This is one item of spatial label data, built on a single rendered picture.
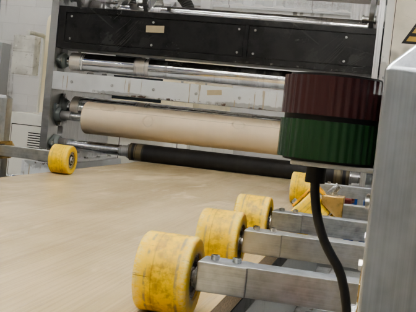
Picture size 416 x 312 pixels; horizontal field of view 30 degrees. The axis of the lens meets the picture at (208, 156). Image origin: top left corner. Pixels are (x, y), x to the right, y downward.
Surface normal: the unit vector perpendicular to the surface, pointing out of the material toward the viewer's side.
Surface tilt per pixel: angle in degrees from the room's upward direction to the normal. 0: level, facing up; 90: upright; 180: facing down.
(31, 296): 0
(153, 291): 109
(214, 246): 91
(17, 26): 90
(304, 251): 90
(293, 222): 90
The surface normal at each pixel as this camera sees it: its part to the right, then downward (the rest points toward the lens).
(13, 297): 0.11, -0.99
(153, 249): -0.10, -0.66
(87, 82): -0.22, 0.03
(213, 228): -0.15, -0.43
